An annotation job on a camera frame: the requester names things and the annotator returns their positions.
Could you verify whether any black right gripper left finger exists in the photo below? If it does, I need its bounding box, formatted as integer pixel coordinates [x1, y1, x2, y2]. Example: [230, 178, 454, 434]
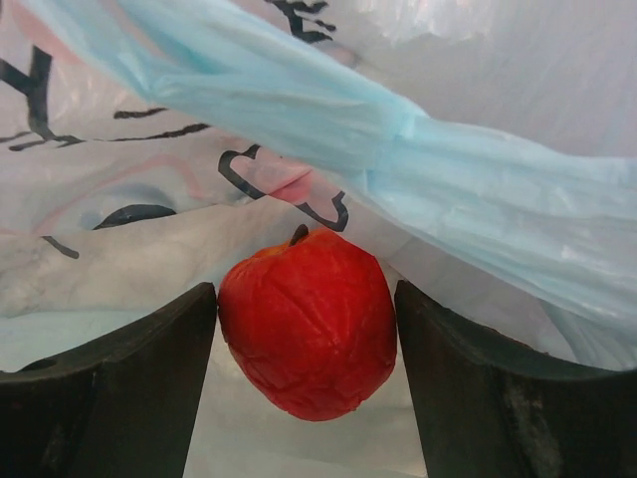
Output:
[1, 283, 217, 477]

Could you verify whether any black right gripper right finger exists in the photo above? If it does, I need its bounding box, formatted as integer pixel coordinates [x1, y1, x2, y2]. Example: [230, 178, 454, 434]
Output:
[394, 281, 636, 477]

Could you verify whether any light blue plastic bag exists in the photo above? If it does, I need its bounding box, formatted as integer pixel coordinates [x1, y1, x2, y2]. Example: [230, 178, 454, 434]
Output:
[0, 0, 637, 478]

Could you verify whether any red wrinkled fake fruit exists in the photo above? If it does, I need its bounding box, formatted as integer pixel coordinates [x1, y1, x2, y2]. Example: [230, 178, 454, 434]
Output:
[217, 225, 397, 421]

